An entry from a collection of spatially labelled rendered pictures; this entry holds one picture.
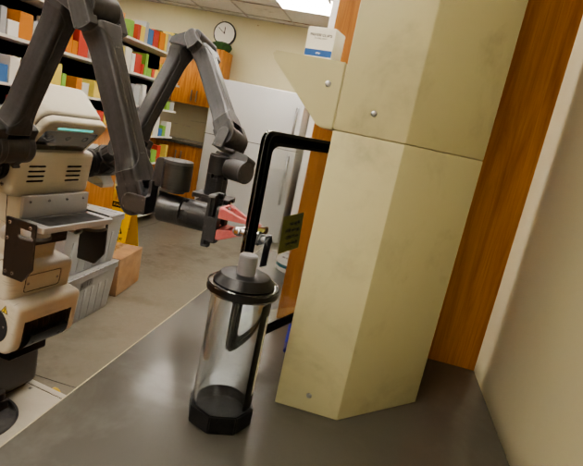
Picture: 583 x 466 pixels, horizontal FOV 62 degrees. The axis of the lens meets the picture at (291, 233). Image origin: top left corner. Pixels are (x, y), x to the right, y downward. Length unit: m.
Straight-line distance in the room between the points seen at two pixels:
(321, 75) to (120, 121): 0.43
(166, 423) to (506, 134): 0.87
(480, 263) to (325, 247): 0.49
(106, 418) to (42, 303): 0.78
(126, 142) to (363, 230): 0.50
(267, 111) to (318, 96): 5.06
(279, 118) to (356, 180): 5.05
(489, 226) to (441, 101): 0.44
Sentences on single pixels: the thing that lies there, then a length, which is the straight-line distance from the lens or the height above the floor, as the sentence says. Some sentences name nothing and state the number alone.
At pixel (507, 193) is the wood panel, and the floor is 1.36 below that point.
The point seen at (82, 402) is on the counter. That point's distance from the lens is 0.84.
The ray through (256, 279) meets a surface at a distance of 0.70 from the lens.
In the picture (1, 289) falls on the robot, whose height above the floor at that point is 0.83.
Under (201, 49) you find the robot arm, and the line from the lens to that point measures 1.51.
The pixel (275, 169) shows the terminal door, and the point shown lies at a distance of 0.84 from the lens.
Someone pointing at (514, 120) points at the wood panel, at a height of 1.51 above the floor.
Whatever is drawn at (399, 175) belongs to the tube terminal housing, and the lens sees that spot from 0.76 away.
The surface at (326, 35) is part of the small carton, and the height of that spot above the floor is 1.56.
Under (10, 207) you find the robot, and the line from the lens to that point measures 1.49.
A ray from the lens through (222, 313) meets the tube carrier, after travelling 0.70.
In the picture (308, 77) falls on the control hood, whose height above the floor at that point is 1.48.
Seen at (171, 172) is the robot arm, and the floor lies 1.28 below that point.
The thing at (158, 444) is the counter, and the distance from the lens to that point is 0.76.
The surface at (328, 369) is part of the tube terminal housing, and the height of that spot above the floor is 1.03.
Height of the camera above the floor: 1.40
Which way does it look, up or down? 12 degrees down
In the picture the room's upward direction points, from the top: 12 degrees clockwise
